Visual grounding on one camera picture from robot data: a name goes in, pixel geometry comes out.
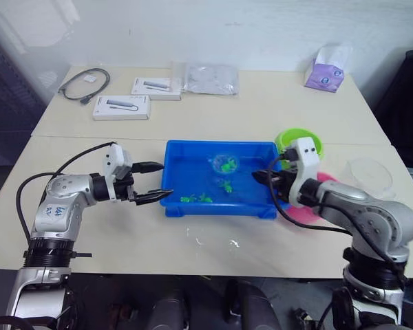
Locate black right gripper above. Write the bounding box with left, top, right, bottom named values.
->
left=251, top=167, right=297, bottom=204

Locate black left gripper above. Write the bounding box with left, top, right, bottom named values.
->
left=112, top=161, right=175, bottom=207

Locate blue fishing net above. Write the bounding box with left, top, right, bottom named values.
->
left=212, top=153, right=266, bottom=177

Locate blue plastic tub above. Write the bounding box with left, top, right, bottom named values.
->
left=159, top=139, right=280, bottom=220

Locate green plastic bucket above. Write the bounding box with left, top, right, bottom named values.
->
left=274, top=127, right=326, bottom=163

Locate pink plastic bucket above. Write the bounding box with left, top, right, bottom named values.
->
left=278, top=170, right=342, bottom=225

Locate clear plastic cup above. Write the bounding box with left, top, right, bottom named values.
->
left=345, top=157, right=397, bottom=199

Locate white USB hub box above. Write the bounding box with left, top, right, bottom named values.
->
left=130, top=76, right=183, bottom=102
left=92, top=94, right=152, bottom=122

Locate clear zip plastic bag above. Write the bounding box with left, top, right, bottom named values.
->
left=171, top=60, right=242, bottom=97

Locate purple tissue pack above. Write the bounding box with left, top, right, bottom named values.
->
left=303, top=44, right=353, bottom=94

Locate dark rounded shape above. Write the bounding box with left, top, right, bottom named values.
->
left=147, top=296, right=187, bottom=330
left=226, top=279, right=275, bottom=330

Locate dark partition panel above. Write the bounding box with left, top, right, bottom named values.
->
left=0, top=32, right=54, bottom=215

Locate black office chair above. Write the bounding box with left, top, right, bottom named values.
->
left=374, top=49, right=413, bottom=166

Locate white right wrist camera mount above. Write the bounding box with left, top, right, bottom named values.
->
left=288, top=136, right=324, bottom=209

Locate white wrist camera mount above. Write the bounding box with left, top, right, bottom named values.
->
left=288, top=136, right=324, bottom=209
left=101, top=142, right=134, bottom=184

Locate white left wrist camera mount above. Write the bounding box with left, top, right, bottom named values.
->
left=101, top=142, right=134, bottom=184

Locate black USB cable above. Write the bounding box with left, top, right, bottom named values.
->
left=58, top=67, right=112, bottom=106

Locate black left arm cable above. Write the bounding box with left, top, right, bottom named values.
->
left=16, top=140, right=119, bottom=242

